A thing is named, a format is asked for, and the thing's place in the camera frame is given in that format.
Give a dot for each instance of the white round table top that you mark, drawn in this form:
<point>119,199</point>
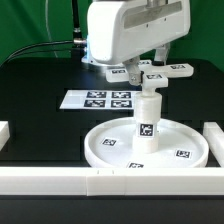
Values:
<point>110,145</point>

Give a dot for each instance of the white left fence block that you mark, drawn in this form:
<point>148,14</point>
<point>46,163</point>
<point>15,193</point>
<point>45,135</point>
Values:
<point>4,133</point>

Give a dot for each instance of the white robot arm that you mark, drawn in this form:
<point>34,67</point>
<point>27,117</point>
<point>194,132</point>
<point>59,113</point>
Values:
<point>88,50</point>

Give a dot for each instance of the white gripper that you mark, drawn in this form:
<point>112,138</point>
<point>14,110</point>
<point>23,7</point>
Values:
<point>120,31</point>

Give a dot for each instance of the white right fence block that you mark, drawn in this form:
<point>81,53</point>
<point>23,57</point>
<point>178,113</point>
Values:
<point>215,138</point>

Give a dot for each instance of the black upright cable connector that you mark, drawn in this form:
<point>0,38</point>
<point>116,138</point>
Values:
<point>77,34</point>

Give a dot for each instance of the white fence block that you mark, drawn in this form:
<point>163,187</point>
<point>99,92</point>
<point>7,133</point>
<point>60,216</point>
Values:
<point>4,133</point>
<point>215,138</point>

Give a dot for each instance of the white front fence bar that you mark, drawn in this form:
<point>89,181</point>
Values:
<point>109,181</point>

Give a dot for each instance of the white marker sheet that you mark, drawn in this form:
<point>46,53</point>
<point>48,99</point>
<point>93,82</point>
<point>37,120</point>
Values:
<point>98,99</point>

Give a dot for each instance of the white cross-shaped table base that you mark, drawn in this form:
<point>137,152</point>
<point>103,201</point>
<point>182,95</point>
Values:
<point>152,76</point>

